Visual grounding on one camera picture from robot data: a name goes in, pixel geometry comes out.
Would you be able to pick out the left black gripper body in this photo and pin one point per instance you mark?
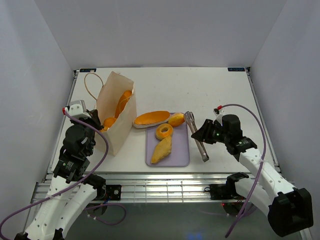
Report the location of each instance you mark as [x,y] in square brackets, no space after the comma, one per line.
[92,121]

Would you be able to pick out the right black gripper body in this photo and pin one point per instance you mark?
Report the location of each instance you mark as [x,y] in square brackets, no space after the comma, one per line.
[214,133]

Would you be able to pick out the orange glazed twisted bread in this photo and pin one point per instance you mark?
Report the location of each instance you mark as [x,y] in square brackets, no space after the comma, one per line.
[108,122]

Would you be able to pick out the large braided bread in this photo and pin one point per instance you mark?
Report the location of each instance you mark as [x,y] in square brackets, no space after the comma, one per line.
[122,103]

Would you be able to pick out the cream paper bag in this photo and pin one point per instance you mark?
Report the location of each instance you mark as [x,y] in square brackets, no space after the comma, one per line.
[106,104]

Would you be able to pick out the metal serving tongs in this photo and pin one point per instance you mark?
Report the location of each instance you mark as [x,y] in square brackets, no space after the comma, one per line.
[190,121]

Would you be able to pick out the small round bun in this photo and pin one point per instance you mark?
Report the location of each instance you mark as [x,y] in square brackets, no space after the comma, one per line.
[176,119]

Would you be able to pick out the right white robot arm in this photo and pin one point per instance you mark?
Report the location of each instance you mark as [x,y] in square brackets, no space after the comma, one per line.
[287,208]

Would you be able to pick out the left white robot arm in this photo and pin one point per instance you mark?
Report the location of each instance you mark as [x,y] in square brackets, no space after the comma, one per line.
[71,189]

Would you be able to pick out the long oval orange bread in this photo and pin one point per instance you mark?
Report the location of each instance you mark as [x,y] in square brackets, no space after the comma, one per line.
[151,119]

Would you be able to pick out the left table label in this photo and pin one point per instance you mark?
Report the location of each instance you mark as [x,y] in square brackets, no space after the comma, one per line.
[87,70]

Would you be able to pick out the table label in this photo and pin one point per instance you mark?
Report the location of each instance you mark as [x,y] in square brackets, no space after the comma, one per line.
[87,70]
[236,69]

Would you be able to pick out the lilac plastic tray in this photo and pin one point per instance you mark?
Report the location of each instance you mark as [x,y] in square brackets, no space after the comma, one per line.
[180,150]

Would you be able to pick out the right base motor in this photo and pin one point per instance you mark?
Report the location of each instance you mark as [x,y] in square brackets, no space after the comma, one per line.
[218,191]

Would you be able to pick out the base motor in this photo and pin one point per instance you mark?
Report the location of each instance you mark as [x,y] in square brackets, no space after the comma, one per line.
[218,191]
[111,192]

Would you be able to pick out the right table label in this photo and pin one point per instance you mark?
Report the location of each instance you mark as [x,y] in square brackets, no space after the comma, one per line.
[236,69]

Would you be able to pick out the triangular turnover pastry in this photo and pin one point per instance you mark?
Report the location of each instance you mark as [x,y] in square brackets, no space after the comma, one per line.
[162,150]

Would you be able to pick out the left base motor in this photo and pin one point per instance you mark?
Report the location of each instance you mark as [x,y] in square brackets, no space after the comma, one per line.
[111,192]

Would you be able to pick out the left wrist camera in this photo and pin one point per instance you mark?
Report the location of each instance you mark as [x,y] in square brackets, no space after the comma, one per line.
[77,109]

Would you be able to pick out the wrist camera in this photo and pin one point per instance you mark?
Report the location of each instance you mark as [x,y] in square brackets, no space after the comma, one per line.
[77,109]
[219,113]

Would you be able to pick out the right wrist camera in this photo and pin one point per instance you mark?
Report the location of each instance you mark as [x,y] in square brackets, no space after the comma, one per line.
[219,113]

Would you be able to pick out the sesame ring bread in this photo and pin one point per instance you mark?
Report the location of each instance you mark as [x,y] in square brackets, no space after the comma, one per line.
[164,130]

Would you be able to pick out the aluminium rail frame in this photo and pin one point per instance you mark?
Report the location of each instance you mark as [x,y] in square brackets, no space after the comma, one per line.
[163,188]

